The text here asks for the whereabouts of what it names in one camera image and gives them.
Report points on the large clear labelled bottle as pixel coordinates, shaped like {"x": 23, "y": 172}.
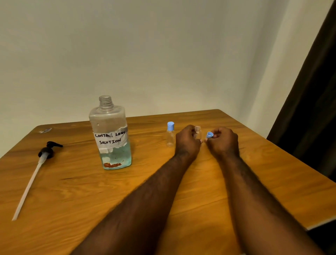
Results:
{"x": 110, "y": 134}

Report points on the person's left hand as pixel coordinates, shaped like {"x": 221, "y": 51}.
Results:
{"x": 187, "y": 143}

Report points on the dark brown curtain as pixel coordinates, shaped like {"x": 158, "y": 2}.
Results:
{"x": 309, "y": 105}

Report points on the person's right fingers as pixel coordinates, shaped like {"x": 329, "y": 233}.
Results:
{"x": 219, "y": 132}

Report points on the person's right forearm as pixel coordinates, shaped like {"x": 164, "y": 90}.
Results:
{"x": 259, "y": 207}

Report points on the small clear bottle blue cap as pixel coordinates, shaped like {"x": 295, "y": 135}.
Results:
{"x": 170, "y": 134}

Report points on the person's right hand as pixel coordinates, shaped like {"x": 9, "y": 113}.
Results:
{"x": 223, "y": 143}

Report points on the person's left fingers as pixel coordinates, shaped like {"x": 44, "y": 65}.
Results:
{"x": 191, "y": 130}

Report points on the person's left forearm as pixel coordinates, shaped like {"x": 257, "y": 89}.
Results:
{"x": 136, "y": 207}

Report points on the small clear plastic scrap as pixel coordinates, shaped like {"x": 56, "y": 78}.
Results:
{"x": 45, "y": 130}

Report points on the black pump dispenser with tube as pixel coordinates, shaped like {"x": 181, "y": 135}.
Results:
{"x": 32, "y": 178}

